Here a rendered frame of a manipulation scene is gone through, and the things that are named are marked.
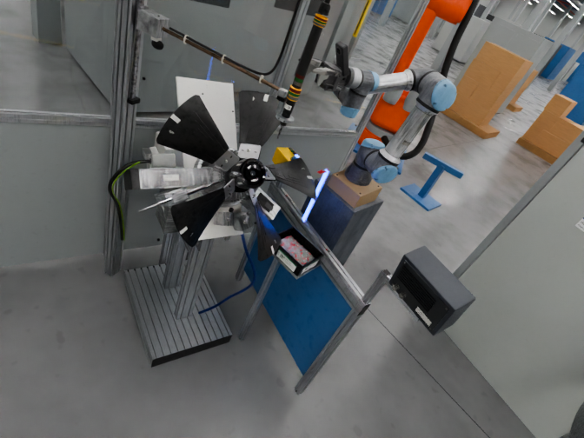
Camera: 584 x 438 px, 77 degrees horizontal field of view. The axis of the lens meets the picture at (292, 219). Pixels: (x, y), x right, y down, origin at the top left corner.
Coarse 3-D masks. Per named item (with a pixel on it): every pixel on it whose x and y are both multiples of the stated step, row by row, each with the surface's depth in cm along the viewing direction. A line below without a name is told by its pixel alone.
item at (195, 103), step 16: (192, 96) 128; (176, 112) 128; (192, 112) 130; (208, 112) 131; (176, 128) 131; (192, 128) 132; (208, 128) 133; (160, 144) 133; (176, 144) 134; (192, 144) 136; (208, 144) 136; (224, 144) 138; (208, 160) 141
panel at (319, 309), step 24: (264, 264) 231; (288, 288) 212; (312, 288) 193; (336, 288) 178; (288, 312) 214; (312, 312) 196; (336, 312) 180; (288, 336) 217; (312, 336) 198; (312, 360) 200
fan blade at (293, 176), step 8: (296, 160) 170; (272, 168) 157; (280, 168) 160; (288, 168) 163; (296, 168) 166; (280, 176) 155; (288, 176) 158; (296, 176) 162; (304, 176) 166; (288, 184) 155; (296, 184) 159; (304, 184) 162; (312, 184) 166; (304, 192) 160; (312, 192) 164
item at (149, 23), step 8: (144, 8) 139; (144, 16) 137; (152, 16) 136; (160, 16) 139; (136, 24) 141; (144, 24) 139; (152, 24) 137; (160, 24) 138; (168, 24) 142; (144, 32) 140; (152, 32) 139; (160, 32) 140
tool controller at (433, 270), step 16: (416, 256) 135; (432, 256) 136; (400, 272) 140; (416, 272) 132; (432, 272) 131; (448, 272) 132; (400, 288) 143; (416, 288) 134; (432, 288) 128; (448, 288) 127; (464, 288) 128; (416, 304) 137; (432, 304) 129; (448, 304) 123; (464, 304) 123; (432, 320) 132; (448, 320) 127
